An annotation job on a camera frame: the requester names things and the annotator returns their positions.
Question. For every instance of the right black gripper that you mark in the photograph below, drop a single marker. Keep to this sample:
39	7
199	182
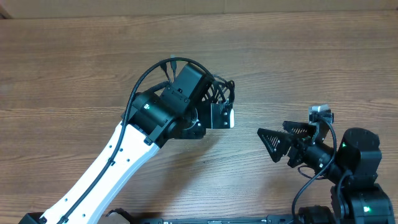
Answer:
285	143

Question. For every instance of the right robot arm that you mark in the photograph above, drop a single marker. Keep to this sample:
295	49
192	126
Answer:
351	165

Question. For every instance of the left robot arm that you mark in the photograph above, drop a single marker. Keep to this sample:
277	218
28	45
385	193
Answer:
146	125

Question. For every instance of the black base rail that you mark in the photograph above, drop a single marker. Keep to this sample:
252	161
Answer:
269	219

